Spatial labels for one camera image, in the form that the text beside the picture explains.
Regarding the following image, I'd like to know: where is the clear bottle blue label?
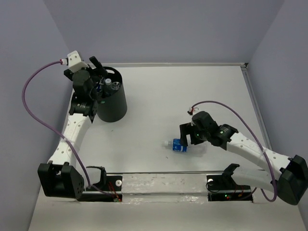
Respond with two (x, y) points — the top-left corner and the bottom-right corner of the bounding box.
(162, 139), (206, 156)

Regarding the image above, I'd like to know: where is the clear bottle blue-green label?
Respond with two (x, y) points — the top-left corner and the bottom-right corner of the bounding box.
(103, 78), (112, 97)

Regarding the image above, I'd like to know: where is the clear crushed label-less bottle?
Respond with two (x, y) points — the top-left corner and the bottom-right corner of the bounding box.
(110, 81), (121, 91)

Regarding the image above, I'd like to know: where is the clear bottle black label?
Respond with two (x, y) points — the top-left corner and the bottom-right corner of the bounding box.
(96, 79), (104, 94)

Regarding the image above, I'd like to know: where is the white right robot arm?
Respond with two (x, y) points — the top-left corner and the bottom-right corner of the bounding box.
(180, 111), (308, 205)

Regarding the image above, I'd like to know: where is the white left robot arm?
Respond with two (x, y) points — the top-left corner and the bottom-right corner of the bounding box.
(38, 51), (106, 199)

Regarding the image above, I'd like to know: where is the black plastic bin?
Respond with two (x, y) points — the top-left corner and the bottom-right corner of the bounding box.
(97, 66), (127, 123)

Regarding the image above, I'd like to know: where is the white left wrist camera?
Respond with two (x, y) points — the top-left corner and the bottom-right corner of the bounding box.
(60, 51), (88, 73)

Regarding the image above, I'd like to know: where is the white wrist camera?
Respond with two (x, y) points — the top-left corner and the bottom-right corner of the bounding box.
(187, 107), (200, 126)
(60, 51), (88, 73)

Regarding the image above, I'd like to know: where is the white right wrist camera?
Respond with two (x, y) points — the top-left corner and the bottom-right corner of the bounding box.
(187, 107), (200, 126)

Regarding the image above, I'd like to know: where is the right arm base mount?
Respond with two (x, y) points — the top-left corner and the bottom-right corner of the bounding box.
(205, 175), (253, 202)

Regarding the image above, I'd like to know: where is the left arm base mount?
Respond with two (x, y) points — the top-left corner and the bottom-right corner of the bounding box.
(78, 166), (123, 202)

